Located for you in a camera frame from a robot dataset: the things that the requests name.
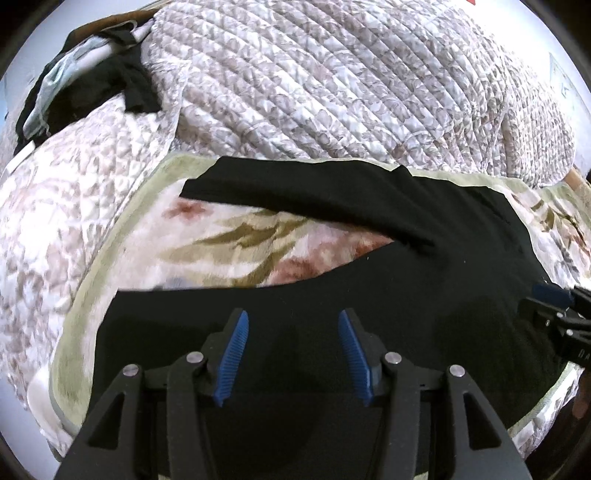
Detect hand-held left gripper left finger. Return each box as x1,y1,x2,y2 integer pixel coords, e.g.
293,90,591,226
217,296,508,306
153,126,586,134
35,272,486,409
54,309,250,480

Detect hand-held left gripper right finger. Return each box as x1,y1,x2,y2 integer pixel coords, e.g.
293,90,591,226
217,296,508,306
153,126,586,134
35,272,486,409
338,308,532,480

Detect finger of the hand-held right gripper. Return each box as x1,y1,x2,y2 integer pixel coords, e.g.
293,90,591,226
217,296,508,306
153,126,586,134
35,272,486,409
531,283,576,306
517,297,576,330

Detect black pants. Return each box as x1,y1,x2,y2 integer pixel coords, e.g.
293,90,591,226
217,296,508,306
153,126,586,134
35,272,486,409
92,156,571,480

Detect floral plush blanket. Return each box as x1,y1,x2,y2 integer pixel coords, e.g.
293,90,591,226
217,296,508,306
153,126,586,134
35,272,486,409
39,152,591,462

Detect quilted leaf-print bedspread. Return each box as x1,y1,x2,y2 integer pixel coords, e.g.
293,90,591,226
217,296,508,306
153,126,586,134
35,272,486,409
0,0,578,416

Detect pile of dark clothes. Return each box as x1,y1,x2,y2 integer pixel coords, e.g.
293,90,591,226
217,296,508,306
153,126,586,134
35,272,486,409
14,32,163,155

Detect light blue cloth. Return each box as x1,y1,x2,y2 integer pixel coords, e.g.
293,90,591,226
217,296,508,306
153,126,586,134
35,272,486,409
22,23,153,136

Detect brown wooden headboard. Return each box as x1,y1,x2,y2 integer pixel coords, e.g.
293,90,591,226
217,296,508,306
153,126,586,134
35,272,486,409
69,13,158,43

